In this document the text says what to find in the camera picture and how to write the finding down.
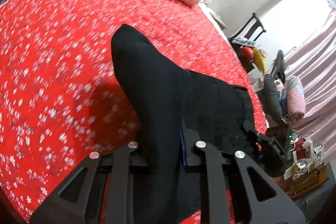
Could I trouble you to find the black pants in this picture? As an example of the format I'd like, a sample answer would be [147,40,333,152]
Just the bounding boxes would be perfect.
[111,24,258,223]

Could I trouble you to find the grey clothing pile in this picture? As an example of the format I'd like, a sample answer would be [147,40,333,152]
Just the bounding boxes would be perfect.
[262,50,286,125]

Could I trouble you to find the pink rolled blanket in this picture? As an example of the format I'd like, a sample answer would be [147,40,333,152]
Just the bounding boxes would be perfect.
[284,76,306,124]

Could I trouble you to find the red floral bedspread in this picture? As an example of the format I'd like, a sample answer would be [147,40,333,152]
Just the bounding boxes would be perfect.
[1,0,266,222]

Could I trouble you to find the red and yellow items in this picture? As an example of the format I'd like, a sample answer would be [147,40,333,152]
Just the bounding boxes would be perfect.
[241,46,266,75]

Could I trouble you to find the pink striped curtain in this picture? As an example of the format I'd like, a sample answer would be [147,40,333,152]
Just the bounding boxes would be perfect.
[285,9,335,158]

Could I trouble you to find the black chair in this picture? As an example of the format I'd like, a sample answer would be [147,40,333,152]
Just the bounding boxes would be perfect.
[228,13,266,73]

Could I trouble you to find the right bedside table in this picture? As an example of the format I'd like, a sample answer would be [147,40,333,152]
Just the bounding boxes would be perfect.
[206,4,227,30]

